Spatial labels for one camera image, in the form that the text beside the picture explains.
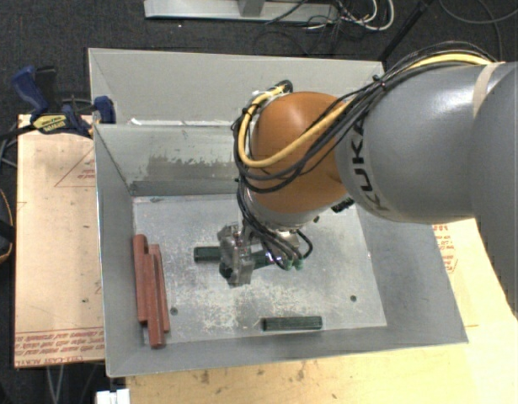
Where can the grey metal bin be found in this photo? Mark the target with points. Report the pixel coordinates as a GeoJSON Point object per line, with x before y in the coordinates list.
{"type": "Point", "coordinates": [199, 301]}

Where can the brown cardboard board, red print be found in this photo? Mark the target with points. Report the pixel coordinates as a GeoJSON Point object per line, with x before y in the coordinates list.
{"type": "Point", "coordinates": [56, 242]}

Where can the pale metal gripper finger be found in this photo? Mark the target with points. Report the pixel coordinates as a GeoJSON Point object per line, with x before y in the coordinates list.
{"type": "Point", "coordinates": [230, 237]}
{"type": "Point", "coordinates": [237, 275]}

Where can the black cylinder on white bracket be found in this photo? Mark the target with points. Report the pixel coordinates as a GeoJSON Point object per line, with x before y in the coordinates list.
{"type": "Point", "coordinates": [343, 205]}

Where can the red-brown flat block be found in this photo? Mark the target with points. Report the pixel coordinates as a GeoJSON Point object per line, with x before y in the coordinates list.
{"type": "Point", "coordinates": [155, 309]}
{"type": "Point", "coordinates": [139, 280]}
{"type": "Point", "coordinates": [163, 293]}

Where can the dark green block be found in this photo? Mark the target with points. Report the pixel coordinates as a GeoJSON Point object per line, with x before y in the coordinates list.
{"type": "Point", "coordinates": [292, 323]}
{"type": "Point", "coordinates": [206, 254]}

